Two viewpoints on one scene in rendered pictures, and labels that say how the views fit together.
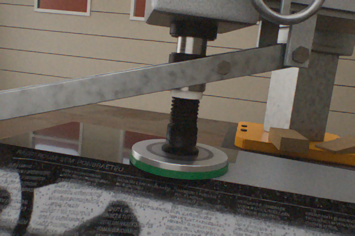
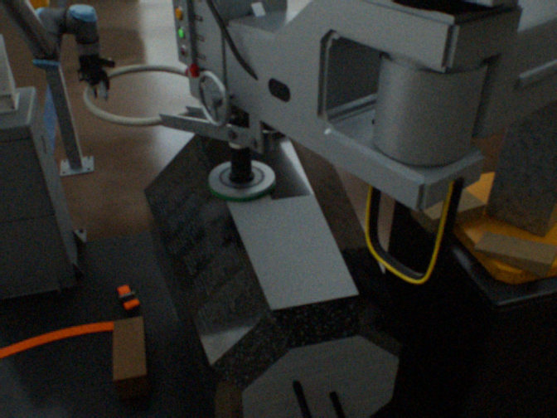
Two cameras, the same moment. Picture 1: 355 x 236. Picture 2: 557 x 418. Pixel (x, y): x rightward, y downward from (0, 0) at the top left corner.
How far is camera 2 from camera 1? 1.57 m
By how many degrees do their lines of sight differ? 62
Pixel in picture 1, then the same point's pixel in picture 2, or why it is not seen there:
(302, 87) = (510, 154)
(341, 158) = (484, 260)
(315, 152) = (466, 239)
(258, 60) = (246, 137)
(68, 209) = (188, 184)
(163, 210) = (204, 205)
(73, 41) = not seen: outside the picture
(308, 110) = (519, 187)
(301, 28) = (253, 125)
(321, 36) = not seen: hidden behind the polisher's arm
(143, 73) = (205, 124)
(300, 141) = (426, 216)
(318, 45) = not seen: hidden behind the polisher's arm
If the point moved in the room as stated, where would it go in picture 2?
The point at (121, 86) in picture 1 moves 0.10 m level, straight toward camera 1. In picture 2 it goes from (200, 128) to (171, 137)
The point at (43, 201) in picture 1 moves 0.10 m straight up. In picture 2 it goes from (186, 175) to (184, 150)
